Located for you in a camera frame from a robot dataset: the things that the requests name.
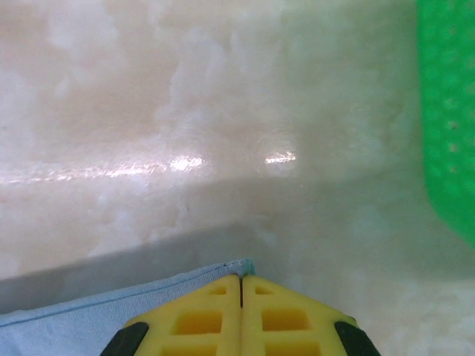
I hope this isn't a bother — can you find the light blue long sleeve shirt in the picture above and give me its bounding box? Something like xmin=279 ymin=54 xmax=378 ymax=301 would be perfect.
xmin=0 ymin=257 xmax=258 ymax=356

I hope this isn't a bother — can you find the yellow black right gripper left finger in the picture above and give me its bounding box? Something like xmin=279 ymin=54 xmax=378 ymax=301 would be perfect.
xmin=99 ymin=274 xmax=243 ymax=356

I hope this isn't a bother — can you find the green plastic basket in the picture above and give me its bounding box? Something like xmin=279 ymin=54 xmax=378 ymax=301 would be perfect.
xmin=414 ymin=0 xmax=475 ymax=250

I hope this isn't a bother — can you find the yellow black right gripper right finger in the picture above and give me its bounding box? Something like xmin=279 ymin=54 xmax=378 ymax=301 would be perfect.
xmin=240 ymin=276 xmax=380 ymax=356

